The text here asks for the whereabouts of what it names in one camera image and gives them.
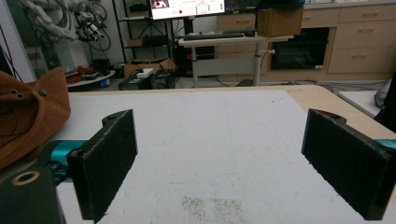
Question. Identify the black equipment case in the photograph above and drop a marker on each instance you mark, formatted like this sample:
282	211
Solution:
148	81

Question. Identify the height-adjustable desk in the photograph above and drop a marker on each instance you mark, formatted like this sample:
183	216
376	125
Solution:
232	53

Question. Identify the white board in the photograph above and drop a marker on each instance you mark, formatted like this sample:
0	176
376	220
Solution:
359	101

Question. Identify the black keyboard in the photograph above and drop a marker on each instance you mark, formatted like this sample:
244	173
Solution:
213	36

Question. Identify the computer monitor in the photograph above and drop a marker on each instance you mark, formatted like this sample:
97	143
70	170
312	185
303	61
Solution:
187	7

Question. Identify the open cardboard box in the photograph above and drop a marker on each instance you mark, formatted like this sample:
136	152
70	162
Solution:
148	67

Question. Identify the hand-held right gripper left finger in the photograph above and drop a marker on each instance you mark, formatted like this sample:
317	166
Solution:
102	165

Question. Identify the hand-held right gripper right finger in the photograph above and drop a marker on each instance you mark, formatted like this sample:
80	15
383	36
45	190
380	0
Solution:
345	161

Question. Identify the black built-in oven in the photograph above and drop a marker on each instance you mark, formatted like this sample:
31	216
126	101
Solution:
299	48

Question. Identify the black metal shelf rack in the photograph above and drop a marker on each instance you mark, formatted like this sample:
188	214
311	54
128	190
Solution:
141	31

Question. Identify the brown cardboard box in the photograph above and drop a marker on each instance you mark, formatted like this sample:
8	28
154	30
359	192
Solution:
279	21

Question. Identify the round white platform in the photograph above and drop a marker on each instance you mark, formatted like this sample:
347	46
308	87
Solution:
90	79

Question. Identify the wooden drawer cabinet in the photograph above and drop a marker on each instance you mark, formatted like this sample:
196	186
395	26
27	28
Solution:
358	40

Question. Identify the white table mat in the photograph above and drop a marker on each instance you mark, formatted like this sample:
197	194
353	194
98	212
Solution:
211	155

